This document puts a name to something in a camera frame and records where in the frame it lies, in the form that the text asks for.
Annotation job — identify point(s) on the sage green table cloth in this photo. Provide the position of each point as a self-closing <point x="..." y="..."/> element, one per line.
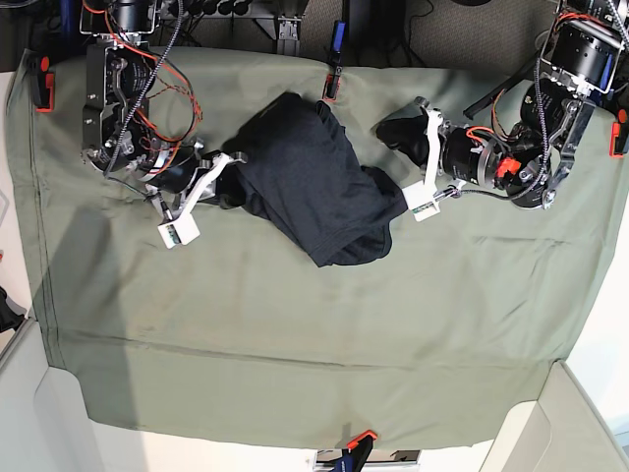
<point x="240" y="337"/>

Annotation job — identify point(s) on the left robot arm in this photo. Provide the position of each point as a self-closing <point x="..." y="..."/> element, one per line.
<point x="538" y="118"/>

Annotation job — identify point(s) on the blue clamp top left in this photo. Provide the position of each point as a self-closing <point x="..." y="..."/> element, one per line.
<point x="70" y="15"/>

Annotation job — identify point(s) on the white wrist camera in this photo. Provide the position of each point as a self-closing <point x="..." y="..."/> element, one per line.
<point x="181" y="231"/>
<point x="421" y="200"/>

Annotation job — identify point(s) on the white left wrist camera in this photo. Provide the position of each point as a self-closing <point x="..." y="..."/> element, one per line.
<point x="421" y="200"/>

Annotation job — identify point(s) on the orange clamp right edge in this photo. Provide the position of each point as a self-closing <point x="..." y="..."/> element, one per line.
<point x="618" y="146"/>

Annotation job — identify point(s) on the orange clamp top left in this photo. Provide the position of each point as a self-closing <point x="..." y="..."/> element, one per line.
<point x="41" y="83"/>

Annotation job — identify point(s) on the metal table leg bracket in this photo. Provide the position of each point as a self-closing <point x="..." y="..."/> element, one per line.
<point x="288" y="41"/>

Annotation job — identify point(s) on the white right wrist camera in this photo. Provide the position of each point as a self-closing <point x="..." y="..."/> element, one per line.
<point x="181" y="231"/>

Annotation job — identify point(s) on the dark navy long-sleeve T-shirt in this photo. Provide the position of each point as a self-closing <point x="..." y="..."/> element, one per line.
<point x="302" y="174"/>

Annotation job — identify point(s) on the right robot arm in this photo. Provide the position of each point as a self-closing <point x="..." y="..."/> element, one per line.
<point x="126" y="68"/>

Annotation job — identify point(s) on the orange black clamp bottom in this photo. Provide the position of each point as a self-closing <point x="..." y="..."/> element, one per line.
<point x="356" y="453"/>

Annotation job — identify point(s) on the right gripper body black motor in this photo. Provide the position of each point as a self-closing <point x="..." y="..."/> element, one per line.
<point x="187" y="176"/>

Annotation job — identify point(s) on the black object left edge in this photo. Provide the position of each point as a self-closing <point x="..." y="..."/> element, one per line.
<point x="9" y="319"/>

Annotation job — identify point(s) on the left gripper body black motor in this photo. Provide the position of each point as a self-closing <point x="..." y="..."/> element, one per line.
<point x="474" y="155"/>

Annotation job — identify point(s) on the blue orange clamp top centre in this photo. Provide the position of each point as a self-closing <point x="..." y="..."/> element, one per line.
<point x="332" y="82"/>

